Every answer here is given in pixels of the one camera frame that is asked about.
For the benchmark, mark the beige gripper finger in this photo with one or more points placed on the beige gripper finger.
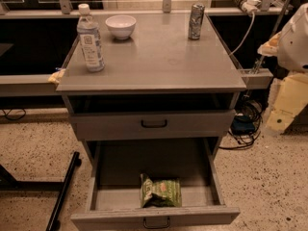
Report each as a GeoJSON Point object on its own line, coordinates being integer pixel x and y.
{"type": "Point", "coordinates": [270, 48]}

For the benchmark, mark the green jalapeno chip bag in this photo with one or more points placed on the green jalapeno chip bag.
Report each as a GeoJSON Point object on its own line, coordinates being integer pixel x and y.
{"type": "Point", "coordinates": [160, 192]}

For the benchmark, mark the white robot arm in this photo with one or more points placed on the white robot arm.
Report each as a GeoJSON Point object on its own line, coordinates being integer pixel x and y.
{"type": "Point", "coordinates": [289, 96]}

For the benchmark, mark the grey drawer cabinet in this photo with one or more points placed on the grey drawer cabinet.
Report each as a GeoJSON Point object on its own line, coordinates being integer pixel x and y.
{"type": "Point", "coordinates": [158, 69]}

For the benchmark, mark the closed grey upper drawer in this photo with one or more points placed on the closed grey upper drawer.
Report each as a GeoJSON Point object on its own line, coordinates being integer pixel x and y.
{"type": "Point", "coordinates": [127, 126]}

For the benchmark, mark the open grey middle drawer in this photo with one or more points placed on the open grey middle drawer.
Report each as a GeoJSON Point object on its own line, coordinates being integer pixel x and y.
{"type": "Point", "coordinates": [115, 185]}

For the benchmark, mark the white power plug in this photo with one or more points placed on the white power plug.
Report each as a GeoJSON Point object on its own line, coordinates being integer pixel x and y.
{"type": "Point", "coordinates": [250, 6]}

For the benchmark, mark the silver drink can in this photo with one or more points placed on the silver drink can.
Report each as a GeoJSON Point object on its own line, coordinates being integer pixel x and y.
{"type": "Point", "coordinates": [196, 20]}

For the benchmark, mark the blue box on floor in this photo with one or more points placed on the blue box on floor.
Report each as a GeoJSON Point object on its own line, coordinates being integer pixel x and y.
{"type": "Point", "coordinates": [242, 125]}

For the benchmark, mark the white ceramic bowl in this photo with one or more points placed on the white ceramic bowl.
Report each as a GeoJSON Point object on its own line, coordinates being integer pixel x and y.
{"type": "Point", "coordinates": [121, 26]}

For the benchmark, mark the clear plastic water bottle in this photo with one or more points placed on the clear plastic water bottle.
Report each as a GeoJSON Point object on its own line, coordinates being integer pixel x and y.
{"type": "Point", "coordinates": [90, 40]}

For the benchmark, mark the black stand base bar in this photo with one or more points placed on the black stand base bar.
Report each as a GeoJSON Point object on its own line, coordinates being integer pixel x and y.
{"type": "Point", "coordinates": [53, 223]}

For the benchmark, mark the black upper drawer handle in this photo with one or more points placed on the black upper drawer handle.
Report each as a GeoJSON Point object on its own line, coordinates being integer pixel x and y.
{"type": "Point", "coordinates": [154, 124]}

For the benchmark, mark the black drawer handle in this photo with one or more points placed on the black drawer handle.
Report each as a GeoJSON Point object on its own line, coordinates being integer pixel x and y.
{"type": "Point", "coordinates": [156, 223]}
{"type": "Point", "coordinates": [154, 124]}

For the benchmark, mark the black middle drawer handle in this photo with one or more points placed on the black middle drawer handle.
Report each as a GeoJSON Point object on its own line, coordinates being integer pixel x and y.
{"type": "Point", "coordinates": [156, 223]}

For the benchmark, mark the yellow sponge on rail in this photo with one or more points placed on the yellow sponge on rail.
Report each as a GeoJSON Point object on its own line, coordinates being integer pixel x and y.
{"type": "Point", "coordinates": [56, 77]}

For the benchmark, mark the grey metal side rail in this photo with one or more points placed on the grey metal side rail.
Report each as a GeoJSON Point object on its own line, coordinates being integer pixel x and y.
{"type": "Point", "coordinates": [26, 85]}

